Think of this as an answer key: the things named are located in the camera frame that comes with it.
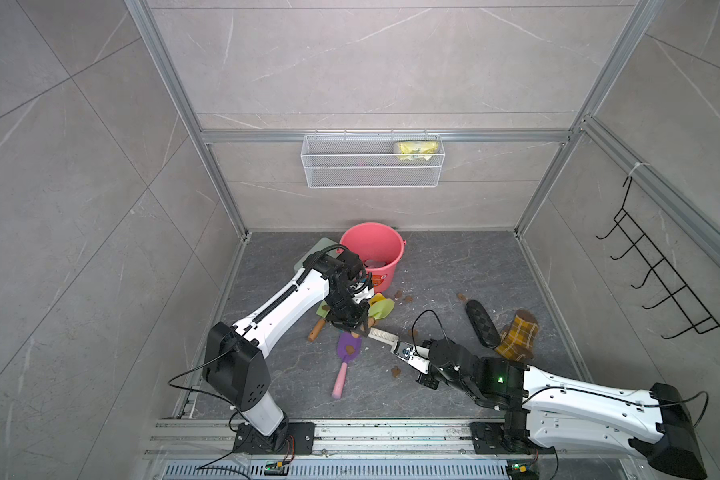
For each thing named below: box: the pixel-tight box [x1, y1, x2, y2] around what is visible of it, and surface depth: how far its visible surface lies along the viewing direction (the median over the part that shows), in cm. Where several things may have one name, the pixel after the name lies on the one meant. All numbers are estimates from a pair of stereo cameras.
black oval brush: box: [465, 299, 501, 349], surface depth 92 cm
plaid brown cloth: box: [495, 308, 539, 362], surface depth 92 cm
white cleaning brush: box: [368, 327, 399, 353], surface depth 80 cm
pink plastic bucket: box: [340, 222, 407, 294], surface depth 99 cm
